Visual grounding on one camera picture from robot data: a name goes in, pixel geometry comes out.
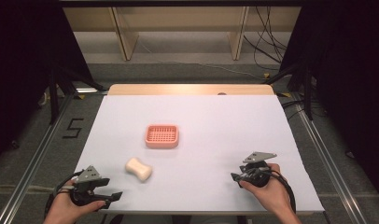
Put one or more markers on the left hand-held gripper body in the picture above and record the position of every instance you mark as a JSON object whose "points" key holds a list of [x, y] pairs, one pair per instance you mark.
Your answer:
{"points": [[85, 186]]}

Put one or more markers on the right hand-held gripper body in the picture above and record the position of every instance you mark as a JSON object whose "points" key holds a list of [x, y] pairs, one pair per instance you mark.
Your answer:
{"points": [[256, 172]]}

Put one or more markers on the cream soap bar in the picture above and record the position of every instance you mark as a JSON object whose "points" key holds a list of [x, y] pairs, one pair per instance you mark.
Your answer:
{"points": [[138, 169]]}

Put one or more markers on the pink slotted soap dish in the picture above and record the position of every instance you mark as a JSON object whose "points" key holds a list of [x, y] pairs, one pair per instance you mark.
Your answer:
{"points": [[161, 136]]}

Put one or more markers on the person's right hand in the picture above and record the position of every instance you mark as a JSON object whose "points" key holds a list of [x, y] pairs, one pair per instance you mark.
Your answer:
{"points": [[273, 193]]}

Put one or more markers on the person's left hand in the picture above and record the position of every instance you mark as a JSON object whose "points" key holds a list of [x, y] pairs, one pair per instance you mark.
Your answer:
{"points": [[64, 208]]}

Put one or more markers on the white table sheet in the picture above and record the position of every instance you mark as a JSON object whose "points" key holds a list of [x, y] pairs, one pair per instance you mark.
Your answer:
{"points": [[209, 124]]}

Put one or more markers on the black tape floor mark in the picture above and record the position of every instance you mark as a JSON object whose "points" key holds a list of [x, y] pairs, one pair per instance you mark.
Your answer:
{"points": [[73, 128]]}

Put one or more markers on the black tripod stand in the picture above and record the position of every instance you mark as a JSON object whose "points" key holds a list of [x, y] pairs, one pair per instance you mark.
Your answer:
{"points": [[61, 84], [298, 81]]}

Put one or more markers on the black curtain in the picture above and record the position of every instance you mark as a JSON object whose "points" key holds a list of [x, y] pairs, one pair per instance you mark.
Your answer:
{"points": [[349, 77], [25, 62]]}

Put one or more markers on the beige wooden desk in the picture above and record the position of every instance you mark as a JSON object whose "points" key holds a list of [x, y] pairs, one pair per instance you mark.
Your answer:
{"points": [[178, 21]]}

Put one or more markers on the aluminium floor rail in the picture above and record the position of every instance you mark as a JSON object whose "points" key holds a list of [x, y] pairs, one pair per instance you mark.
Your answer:
{"points": [[35, 158], [327, 155]]}

